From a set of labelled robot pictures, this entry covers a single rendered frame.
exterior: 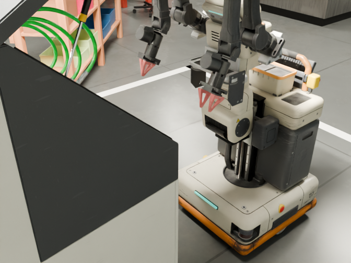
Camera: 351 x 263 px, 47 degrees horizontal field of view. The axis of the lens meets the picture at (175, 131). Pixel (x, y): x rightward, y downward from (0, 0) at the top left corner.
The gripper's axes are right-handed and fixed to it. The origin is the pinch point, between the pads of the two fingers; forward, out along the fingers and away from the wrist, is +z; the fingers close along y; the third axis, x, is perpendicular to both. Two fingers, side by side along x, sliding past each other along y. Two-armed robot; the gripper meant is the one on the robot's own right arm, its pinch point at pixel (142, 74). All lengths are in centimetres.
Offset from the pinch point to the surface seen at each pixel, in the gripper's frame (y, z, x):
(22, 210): 58, 35, -71
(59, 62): -212, 42, 74
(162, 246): 52, 58, -3
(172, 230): 52, 51, -1
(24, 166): 57, 22, -74
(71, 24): -197, 2, 66
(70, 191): 56, 30, -58
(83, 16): 52, -18, -69
